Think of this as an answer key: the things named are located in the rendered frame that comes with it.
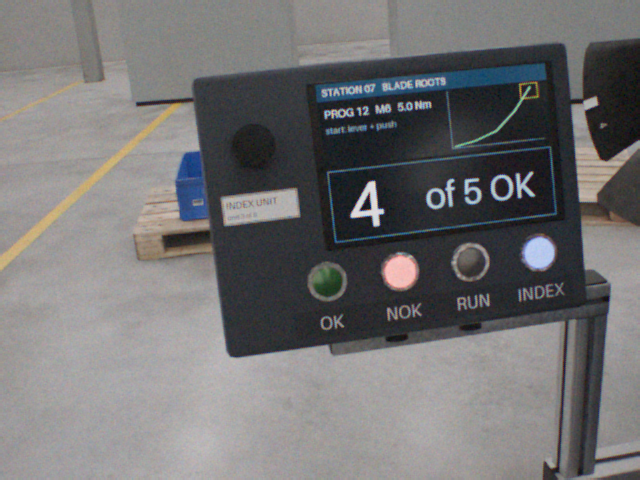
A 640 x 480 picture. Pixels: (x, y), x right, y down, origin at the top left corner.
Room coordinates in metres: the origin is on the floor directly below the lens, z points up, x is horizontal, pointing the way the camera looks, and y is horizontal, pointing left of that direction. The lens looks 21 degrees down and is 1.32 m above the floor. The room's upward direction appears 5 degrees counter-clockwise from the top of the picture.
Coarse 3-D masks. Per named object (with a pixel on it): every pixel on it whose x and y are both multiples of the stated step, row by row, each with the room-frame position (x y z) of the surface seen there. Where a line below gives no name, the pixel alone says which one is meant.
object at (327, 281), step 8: (320, 264) 0.45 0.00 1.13; (328, 264) 0.45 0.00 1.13; (336, 264) 0.45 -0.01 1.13; (312, 272) 0.45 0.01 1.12; (320, 272) 0.45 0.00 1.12; (328, 272) 0.45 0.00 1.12; (336, 272) 0.45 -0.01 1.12; (344, 272) 0.45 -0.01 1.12; (312, 280) 0.45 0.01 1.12; (320, 280) 0.44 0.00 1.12; (328, 280) 0.44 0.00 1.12; (336, 280) 0.45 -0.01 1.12; (344, 280) 0.45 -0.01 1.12; (312, 288) 0.45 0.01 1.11; (320, 288) 0.44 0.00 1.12; (328, 288) 0.44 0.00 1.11; (336, 288) 0.44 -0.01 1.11; (344, 288) 0.45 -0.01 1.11; (320, 296) 0.45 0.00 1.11; (328, 296) 0.44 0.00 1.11; (336, 296) 0.45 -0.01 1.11
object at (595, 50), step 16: (592, 48) 1.36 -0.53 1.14; (608, 48) 1.32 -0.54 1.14; (624, 48) 1.28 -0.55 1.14; (592, 64) 1.35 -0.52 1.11; (608, 64) 1.31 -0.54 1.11; (624, 64) 1.27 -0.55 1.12; (592, 80) 1.34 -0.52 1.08; (608, 80) 1.30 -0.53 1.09; (624, 80) 1.26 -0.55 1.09; (592, 96) 1.33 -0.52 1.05; (608, 96) 1.29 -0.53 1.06; (624, 96) 1.26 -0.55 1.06; (592, 112) 1.32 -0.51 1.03; (608, 112) 1.28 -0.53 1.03; (624, 112) 1.26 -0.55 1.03; (592, 128) 1.31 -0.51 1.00; (624, 128) 1.25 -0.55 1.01; (608, 144) 1.27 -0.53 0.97; (624, 144) 1.25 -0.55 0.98
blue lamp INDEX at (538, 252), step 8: (528, 240) 0.47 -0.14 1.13; (536, 240) 0.47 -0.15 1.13; (544, 240) 0.47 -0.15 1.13; (520, 248) 0.47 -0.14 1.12; (528, 248) 0.47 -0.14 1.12; (536, 248) 0.46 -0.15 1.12; (544, 248) 0.46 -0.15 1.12; (552, 248) 0.47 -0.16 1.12; (520, 256) 0.47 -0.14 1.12; (528, 256) 0.47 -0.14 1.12; (536, 256) 0.46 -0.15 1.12; (544, 256) 0.46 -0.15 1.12; (552, 256) 0.47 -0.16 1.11; (528, 264) 0.47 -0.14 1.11; (536, 264) 0.46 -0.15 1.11; (544, 264) 0.46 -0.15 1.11
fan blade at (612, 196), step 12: (636, 156) 1.03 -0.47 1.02; (624, 168) 1.03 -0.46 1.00; (636, 168) 1.02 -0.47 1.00; (612, 180) 1.03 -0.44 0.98; (624, 180) 1.02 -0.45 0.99; (636, 180) 1.01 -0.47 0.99; (600, 192) 1.04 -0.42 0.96; (612, 192) 1.02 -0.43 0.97; (624, 192) 1.01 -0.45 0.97; (636, 192) 1.00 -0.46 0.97; (612, 204) 1.01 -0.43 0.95; (624, 204) 1.00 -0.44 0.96; (636, 204) 0.98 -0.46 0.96; (624, 216) 0.98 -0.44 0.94; (636, 216) 0.97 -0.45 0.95
